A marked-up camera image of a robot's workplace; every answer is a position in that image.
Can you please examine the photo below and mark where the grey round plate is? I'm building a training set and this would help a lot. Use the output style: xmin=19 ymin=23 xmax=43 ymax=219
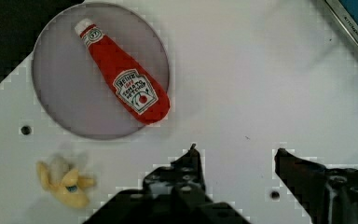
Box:
xmin=32 ymin=2 xmax=171 ymax=140

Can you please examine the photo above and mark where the yellow plush banana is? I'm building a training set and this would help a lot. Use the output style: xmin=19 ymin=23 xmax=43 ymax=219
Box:
xmin=36 ymin=156 xmax=95 ymax=209

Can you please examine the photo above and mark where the red plush ketchup bottle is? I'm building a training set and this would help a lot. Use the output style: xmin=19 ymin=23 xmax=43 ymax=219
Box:
xmin=75 ymin=19 xmax=171 ymax=125

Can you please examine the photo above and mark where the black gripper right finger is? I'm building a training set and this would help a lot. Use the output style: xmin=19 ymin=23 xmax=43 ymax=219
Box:
xmin=274 ymin=148 xmax=358 ymax=224

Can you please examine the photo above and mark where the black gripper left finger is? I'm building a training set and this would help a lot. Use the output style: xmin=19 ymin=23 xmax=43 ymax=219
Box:
xmin=83 ymin=145 xmax=251 ymax=224

